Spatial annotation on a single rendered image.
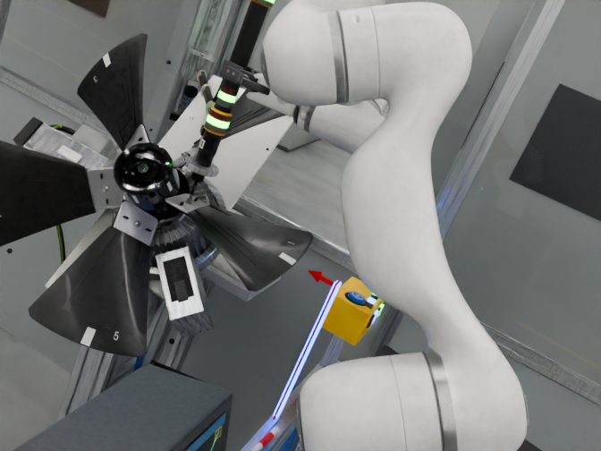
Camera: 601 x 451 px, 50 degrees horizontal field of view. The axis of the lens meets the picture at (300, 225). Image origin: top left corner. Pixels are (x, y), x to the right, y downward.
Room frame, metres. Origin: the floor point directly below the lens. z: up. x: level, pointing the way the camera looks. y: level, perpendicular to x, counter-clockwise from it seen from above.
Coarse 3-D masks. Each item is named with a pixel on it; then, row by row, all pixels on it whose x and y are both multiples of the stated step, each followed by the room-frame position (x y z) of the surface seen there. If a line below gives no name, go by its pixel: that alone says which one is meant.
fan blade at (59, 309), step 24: (96, 240) 1.12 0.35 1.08; (120, 240) 1.15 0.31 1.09; (72, 264) 1.07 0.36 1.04; (96, 264) 1.10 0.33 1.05; (120, 264) 1.13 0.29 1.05; (144, 264) 1.17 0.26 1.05; (48, 288) 1.03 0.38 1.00; (72, 288) 1.05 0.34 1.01; (96, 288) 1.07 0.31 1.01; (120, 288) 1.11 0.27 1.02; (144, 288) 1.14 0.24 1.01; (48, 312) 1.01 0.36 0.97; (72, 312) 1.03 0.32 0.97; (96, 312) 1.05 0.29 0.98; (120, 312) 1.08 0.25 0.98; (144, 312) 1.12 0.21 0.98; (72, 336) 1.01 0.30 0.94; (96, 336) 1.03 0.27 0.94; (144, 336) 1.09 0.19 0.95
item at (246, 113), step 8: (240, 104) 1.44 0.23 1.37; (248, 104) 1.41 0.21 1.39; (256, 104) 1.39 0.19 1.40; (232, 112) 1.42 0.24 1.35; (240, 112) 1.38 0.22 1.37; (248, 112) 1.36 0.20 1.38; (256, 112) 1.35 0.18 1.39; (264, 112) 1.34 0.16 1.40; (272, 112) 1.34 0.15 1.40; (232, 120) 1.36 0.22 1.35; (240, 120) 1.34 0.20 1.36; (248, 120) 1.33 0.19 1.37; (256, 120) 1.32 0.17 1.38; (264, 120) 1.31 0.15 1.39; (232, 128) 1.32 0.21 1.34; (240, 128) 1.31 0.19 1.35; (248, 128) 1.30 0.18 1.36; (224, 136) 1.29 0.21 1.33
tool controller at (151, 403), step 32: (128, 384) 0.56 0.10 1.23; (160, 384) 0.57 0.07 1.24; (192, 384) 0.58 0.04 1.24; (96, 416) 0.49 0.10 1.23; (128, 416) 0.50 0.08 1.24; (160, 416) 0.51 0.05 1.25; (192, 416) 0.52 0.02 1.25; (224, 416) 0.56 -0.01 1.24; (32, 448) 0.43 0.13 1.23; (64, 448) 0.44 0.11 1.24; (96, 448) 0.45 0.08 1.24; (128, 448) 0.45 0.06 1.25; (160, 448) 0.46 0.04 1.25; (192, 448) 0.50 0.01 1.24; (224, 448) 0.57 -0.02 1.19
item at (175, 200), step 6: (168, 198) 1.21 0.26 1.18; (174, 198) 1.23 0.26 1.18; (180, 198) 1.24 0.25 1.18; (186, 198) 1.26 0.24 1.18; (192, 198) 1.27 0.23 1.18; (174, 204) 1.20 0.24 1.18; (186, 204) 1.23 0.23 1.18; (192, 204) 1.24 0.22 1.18; (198, 204) 1.25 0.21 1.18; (204, 204) 1.27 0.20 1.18; (186, 210) 1.19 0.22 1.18
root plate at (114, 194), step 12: (96, 168) 1.24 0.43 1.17; (108, 168) 1.24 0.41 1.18; (96, 180) 1.24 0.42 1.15; (108, 180) 1.24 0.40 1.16; (96, 192) 1.24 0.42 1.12; (108, 192) 1.25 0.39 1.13; (120, 192) 1.25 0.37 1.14; (96, 204) 1.25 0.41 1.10; (108, 204) 1.25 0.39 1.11; (120, 204) 1.25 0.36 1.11
